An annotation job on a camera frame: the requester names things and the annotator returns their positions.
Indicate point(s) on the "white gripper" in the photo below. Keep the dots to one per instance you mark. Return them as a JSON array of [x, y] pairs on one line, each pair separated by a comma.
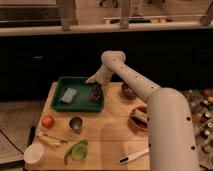
[[102, 76]]

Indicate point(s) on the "dark grape bunch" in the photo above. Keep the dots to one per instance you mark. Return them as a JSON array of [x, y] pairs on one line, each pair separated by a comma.
[[96, 93]]

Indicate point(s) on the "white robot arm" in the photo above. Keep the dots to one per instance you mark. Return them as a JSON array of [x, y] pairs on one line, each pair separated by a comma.
[[172, 145]]

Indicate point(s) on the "green plastic tray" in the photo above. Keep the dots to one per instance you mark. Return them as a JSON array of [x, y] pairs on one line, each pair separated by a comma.
[[82, 101]]

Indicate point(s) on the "dark red bowl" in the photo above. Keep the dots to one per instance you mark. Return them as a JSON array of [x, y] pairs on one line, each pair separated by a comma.
[[127, 91]]

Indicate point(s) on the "blue grey sponge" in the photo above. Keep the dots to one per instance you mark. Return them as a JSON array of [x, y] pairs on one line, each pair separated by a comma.
[[68, 95]]

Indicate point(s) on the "small metal cup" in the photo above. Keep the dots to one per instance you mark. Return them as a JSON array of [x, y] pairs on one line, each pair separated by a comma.
[[75, 124]]

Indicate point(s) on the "orange bowl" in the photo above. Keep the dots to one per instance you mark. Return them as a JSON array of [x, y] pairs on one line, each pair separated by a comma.
[[134, 123]]

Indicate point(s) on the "yellow block in bowl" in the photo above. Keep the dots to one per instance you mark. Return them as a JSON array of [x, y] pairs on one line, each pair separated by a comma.
[[140, 115]]

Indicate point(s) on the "orange fruit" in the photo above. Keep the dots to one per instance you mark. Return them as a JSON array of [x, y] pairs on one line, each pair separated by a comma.
[[47, 121]]

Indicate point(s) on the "yellow banana peel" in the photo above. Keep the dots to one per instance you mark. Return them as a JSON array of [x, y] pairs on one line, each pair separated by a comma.
[[51, 141]]

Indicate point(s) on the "white round lid stack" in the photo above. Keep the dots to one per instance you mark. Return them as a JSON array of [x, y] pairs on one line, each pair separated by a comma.
[[35, 154]]

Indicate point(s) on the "white handled brush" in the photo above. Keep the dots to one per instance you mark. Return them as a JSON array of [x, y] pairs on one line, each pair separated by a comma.
[[133, 156]]

